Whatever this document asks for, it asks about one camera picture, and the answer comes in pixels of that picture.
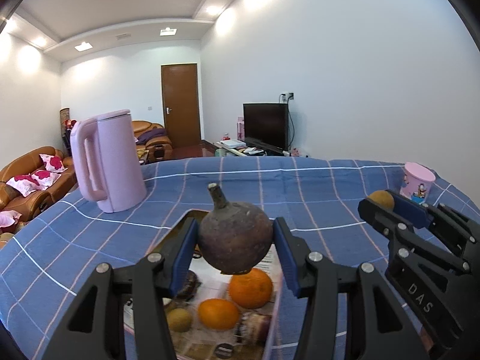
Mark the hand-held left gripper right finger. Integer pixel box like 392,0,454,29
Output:
272,217,432,360

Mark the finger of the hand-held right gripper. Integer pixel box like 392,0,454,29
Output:
358,199,469,272
390,193,480,271

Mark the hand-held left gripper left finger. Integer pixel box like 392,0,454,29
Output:
41,217,199,360

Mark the small green-brown fruit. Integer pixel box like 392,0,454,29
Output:
367,190,395,211
166,307,194,333

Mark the dark brown water chestnut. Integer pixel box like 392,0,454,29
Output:
176,272,199,301

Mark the large orange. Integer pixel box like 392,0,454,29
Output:
228,268,274,309

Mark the purple round fruit with stem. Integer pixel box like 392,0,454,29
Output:
197,182,274,275

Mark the pink metal tin box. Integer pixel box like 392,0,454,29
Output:
122,210,284,360

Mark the small orange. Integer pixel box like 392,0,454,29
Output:
197,298,241,331

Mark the brown sugarcane piece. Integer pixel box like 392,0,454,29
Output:
234,312,272,346

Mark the pink cartoon cup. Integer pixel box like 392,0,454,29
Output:
399,162,436,205

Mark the printed paper sheet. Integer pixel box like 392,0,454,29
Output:
124,247,280,360

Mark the blue checked tablecloth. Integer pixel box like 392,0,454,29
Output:
0,156,477,360

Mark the brown leather armchair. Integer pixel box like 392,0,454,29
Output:
132,120,174,162

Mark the low television stand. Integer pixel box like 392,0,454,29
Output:
214,140,308,158

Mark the pink electric kettle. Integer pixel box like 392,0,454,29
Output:
70,109,148,214

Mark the purple cloth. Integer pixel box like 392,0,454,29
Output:
137,128,167,144

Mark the black television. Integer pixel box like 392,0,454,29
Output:
242,103,289,153

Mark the brown wooden door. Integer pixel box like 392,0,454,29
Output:
161,63,202,150

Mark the pink floral white pillow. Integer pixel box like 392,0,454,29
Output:
31,170,62,190
39,154,63,173
5,174,40,197
0,210,23,229

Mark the pile of clothes and bags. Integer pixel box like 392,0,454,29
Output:
63,120,77,157

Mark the black power cable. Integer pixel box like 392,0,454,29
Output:
287,100,297,151

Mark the dark framed wall hanging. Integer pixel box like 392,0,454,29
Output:
59,108,72,147

